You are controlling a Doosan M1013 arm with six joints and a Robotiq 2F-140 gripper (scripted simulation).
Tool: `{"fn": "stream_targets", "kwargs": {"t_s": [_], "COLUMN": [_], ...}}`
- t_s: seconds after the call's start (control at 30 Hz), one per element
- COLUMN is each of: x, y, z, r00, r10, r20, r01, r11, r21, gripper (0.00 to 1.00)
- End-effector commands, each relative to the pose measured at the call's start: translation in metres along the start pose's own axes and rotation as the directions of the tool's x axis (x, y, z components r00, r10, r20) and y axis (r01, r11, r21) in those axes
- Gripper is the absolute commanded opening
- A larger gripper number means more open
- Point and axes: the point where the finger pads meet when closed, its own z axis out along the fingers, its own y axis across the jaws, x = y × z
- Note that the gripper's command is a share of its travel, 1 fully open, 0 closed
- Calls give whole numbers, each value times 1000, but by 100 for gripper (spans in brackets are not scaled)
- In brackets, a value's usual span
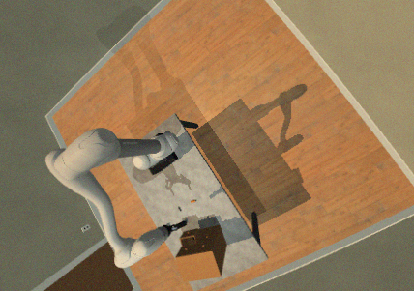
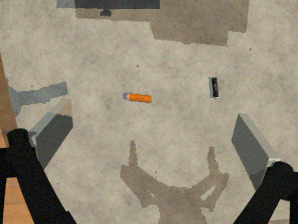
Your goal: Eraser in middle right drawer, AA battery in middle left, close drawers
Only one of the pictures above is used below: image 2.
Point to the orange aa battery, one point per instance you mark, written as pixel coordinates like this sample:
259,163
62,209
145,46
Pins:
139,97

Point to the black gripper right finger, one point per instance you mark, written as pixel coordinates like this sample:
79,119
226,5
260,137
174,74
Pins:
269,176

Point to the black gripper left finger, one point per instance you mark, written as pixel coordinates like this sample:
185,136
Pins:
28,165

